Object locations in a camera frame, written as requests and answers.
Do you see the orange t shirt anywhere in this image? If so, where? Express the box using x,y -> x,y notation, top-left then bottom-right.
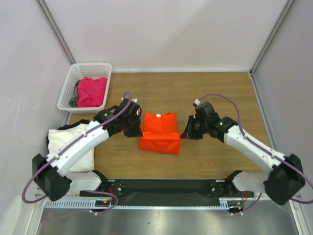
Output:
139,113 -> 181,154

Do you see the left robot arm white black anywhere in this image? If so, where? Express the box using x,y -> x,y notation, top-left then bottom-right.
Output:
30,98 -> 142,201

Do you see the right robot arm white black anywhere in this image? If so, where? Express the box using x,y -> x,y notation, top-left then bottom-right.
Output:
180,99 -> 305,205

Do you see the pink t shirt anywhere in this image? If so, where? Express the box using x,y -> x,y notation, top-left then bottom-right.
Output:
77,77 -> 107,108

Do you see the white plastic laundry basket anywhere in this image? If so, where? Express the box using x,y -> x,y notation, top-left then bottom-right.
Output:
57,62 -> 112,114

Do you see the grey t shirt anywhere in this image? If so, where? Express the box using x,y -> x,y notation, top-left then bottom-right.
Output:
68,80 -> 80,108

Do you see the folded white t shirt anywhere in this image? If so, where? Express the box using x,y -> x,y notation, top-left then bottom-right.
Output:
47,124 -> 94,172

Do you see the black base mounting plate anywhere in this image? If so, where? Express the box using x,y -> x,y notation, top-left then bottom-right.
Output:
79,178 -> 255,208

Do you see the aluminium frame rail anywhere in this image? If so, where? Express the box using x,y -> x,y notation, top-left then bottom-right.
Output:
34,180 -> 303,200

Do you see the white cable duct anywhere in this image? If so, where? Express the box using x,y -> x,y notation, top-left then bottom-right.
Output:
45,198 -> 242,210

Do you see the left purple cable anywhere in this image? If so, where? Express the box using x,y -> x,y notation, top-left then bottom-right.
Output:
22,91 -> 135,221

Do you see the left aluminium corner post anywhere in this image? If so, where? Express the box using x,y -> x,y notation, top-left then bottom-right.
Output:
35,0 -> 76,65

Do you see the aluminium corner post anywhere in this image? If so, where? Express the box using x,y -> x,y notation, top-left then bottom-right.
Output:
249,0 -> 296,74
35,0 -> 76,65

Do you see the right aluminium corner post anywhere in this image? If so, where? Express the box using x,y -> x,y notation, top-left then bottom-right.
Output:
249,0 -> 296,74

